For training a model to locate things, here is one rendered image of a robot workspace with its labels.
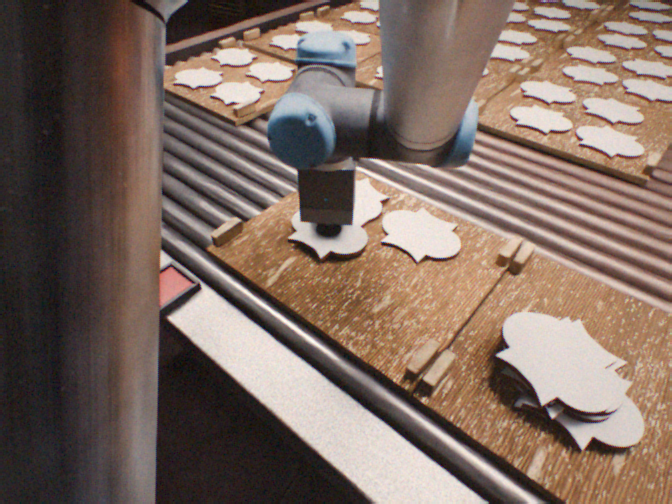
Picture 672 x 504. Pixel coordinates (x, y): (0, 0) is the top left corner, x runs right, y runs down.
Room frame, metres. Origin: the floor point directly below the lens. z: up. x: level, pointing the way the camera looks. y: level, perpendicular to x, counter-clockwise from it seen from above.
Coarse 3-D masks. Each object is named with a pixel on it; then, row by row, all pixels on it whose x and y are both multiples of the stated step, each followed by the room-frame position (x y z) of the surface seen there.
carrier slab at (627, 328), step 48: (528, 288) 0.45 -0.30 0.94; (576, 288) 0.45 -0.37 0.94; (480, 336) 0.36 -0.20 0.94; (624, 336) 0.36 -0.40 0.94; (480, 384) 0.28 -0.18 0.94; (480, 432) 0.22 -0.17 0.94; (528, 432) 0.22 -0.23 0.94; (528, 480) 0.17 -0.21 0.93; (576, 480) 0.17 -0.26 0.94; (624, 480) 0.17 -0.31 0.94
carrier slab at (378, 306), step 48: (384, 192) 0.70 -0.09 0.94; (240, 240) 0.56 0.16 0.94; (480, 240) 0.56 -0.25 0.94; (288, 288) 0.45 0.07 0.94; (336, 288) 0.45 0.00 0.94; (384, 288) 0.45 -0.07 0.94; (432, 288) 0.45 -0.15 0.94; (480, 288) 0.45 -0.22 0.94; (336, 336) 0.36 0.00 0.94; (384, 336) 0.36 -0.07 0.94; (432, 336) 0.36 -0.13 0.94
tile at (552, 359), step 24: (528, 312) 0.36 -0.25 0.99; (504, 336) 0.32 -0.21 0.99; (528, 336) 0.32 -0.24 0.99; (552, 336) 0.32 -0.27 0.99; (576, 336) 0.32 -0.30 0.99; (504, 360) 0.29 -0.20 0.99; (528, 360) 0.29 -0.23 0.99; (552, 360) 0.29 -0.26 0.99; (576, 360) 0.29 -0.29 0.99; (600, 360) 0.29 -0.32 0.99; (528, 384) 0.26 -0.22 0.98; (552, 384) 0.25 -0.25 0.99; (576, 384) 0.25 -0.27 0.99; (600, 384) 0.25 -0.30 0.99; (576, 408) 0.23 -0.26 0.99; (600, 408) 0.23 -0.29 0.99
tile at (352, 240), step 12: (300, 228) 0.56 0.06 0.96; (312, 228) 0.56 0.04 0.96; (348, 228) 0.56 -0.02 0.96; (360, 228) 0.56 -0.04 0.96; (288, 240) 0.54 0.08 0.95; (300, 240) 0.53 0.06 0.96; (312, 240) 0.53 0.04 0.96; (324, 240) 0.53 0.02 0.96; (336, 240) 0.53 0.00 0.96; (348, 240) 0.53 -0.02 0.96; (360, 240) 0.53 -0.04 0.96; (324, 252) 0.51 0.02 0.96; (336, 252) 0.51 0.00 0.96; (348, 252) 0.51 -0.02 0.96; (360, 252) 0.51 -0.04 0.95
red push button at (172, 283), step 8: (168, 272) 0.49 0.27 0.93; (176, 272) 0.49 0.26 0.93; (160, 280) 0.47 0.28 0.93; (168, 280) 0.47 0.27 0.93; (176, 280) 0.47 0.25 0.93; (184, 280) 0.47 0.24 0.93; (160, 288) 0.45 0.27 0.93; (168, 288) 0.45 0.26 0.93; (176, 288) 0.45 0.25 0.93; (184, 288) 0.45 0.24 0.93; (160, 296) 0.44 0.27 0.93; (168, 296) 0.44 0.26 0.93; (160, 304) 0.42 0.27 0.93
